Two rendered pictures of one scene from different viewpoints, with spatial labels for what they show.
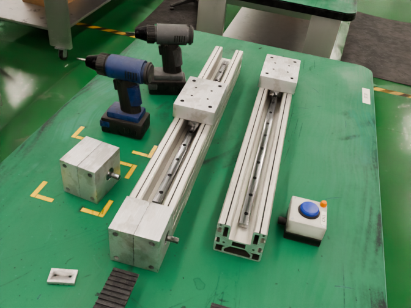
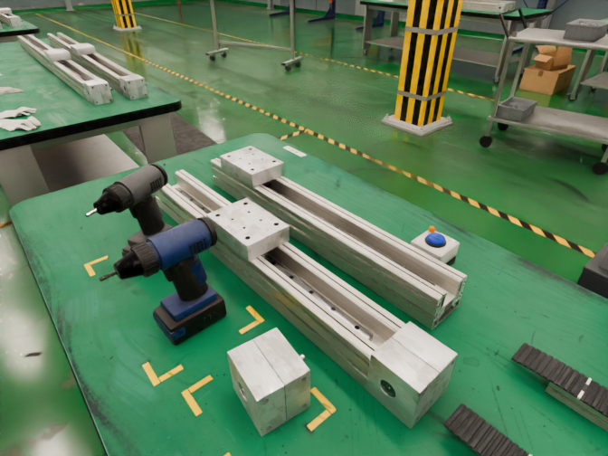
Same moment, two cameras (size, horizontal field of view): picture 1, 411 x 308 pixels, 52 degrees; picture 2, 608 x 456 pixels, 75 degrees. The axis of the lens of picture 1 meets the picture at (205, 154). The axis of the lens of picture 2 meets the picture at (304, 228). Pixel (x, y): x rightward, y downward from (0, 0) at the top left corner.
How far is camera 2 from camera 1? 0.68 m
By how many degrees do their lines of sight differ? 41
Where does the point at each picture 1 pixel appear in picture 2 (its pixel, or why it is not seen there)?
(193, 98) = (250, 228)
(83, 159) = (274, 372)
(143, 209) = (401, 347)
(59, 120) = (101, 387)
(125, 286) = (477, 422)
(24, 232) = not seen: outside the picture
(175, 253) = not seen: hidden behind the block
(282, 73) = (261, 162)
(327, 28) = (159, 126)
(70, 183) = (272, 417)
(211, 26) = (29, 185)
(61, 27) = not seen: outside the picture
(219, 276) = (466, 342)
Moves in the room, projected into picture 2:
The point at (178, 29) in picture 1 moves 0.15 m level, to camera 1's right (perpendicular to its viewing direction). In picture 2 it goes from (148, 174) to (203, 151)
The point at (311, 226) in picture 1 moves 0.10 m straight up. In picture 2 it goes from (452, 249) to (461, 211)
